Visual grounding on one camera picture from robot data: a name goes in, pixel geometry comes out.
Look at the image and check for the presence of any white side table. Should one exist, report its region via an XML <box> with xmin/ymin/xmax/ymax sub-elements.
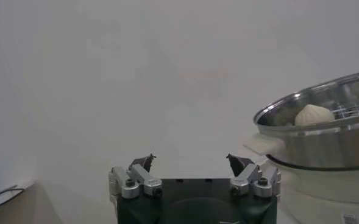
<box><xmin>0</xmin><ymin>179</ymin><xmax>35</xmax><ymax>214</ymax></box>

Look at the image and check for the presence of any stainless steel steamer basket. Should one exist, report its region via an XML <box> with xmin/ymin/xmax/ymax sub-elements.
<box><xmin>253</xmin><ymin>69</ymin><xmax>359</xmax><ymax>171</ymax></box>

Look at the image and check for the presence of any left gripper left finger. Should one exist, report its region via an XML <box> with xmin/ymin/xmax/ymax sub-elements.
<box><xmin>108</xmin><ymin>153</ymin><xmax>163</xmax><ymax>200</ymax></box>

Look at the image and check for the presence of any white electric cooker pot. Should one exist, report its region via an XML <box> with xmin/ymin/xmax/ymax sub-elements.
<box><xmin>243</xmin><ymin>133</ymin><xmax>359</xmax><ymax>224</ymax></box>

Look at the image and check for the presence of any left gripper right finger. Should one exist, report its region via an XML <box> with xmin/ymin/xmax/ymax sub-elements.
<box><xmin>226</xmin><ymin>153</ymin><xmax>282</xmax><ymax>198</ymax></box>

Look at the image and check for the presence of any white steamed baozi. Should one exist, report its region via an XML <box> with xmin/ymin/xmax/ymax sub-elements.
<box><xmin>294</xmin><ymin>103</ymin><xmax>336</xmax><ymax>127</ymax></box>

